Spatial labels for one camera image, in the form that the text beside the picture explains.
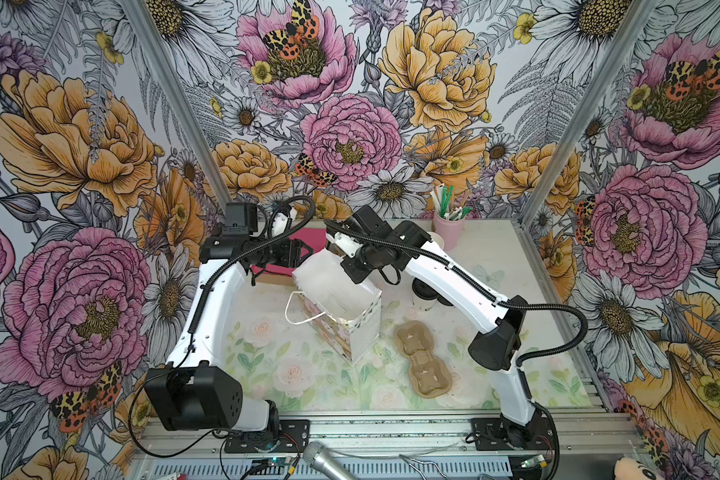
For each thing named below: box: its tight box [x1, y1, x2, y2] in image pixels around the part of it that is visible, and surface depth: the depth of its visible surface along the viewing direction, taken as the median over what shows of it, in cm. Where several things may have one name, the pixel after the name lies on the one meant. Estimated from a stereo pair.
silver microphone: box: [302, 441, 361, 480], surface depth 70 cm
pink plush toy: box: [613, 452, 666, 480], surface depth 66 cm
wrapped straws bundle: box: [430, 185, 473, 221], surface depth 107 cm
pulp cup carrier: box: [394, 320, 453, 399], surface depth 85 cm
